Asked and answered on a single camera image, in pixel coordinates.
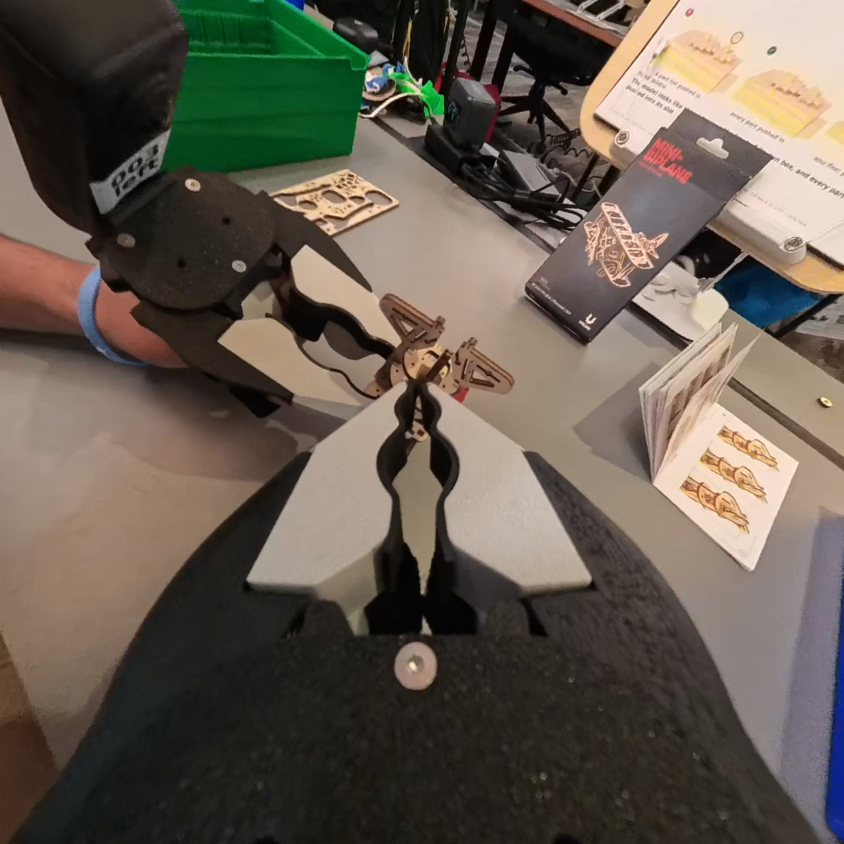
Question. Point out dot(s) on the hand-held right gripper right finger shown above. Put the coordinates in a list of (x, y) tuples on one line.
[(508, 527)]

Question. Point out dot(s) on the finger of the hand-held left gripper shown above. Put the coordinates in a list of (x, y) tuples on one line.
[(329, 283), (277, 356)]

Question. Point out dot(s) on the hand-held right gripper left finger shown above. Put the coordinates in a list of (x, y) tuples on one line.
[(316, 527)]

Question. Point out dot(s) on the wooden biplane model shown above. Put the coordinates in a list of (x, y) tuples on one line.
[(409, 359)]

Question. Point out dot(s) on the person's left forearm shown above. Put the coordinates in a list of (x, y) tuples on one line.
[(39, 290)]

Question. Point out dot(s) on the laser-cut wooden parts sheet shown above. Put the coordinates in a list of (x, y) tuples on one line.
[(369, 201)]

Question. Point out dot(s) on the person's left hand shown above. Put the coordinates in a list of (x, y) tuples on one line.
[(138, 336)]

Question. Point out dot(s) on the blue wristband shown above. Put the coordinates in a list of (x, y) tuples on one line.
[(91, 316)]

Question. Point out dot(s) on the black power strip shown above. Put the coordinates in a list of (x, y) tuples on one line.
[(448, 155)]

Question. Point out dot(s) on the green plastic bin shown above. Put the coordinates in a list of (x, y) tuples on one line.
[(264, 86)]

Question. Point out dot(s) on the folded instruction booklet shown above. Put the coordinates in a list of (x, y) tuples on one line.
[(725, 488)]

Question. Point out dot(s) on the grey power adapter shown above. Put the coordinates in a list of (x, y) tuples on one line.
[(527, 171)]

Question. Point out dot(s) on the grey battery charger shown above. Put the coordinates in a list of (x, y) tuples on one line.
[(471, 105)]

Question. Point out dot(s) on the black biplane package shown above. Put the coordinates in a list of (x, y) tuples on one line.
[(593, 290)]

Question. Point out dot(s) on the white stand base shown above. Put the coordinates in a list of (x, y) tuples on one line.
[(686, 303)]

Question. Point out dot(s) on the black office chair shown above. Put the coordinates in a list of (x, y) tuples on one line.
[(540, 86)]

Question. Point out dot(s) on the blue flat object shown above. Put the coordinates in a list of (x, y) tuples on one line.
[(836, 659)]

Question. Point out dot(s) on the printed instruction board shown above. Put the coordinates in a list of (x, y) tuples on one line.
[(758, 79)]

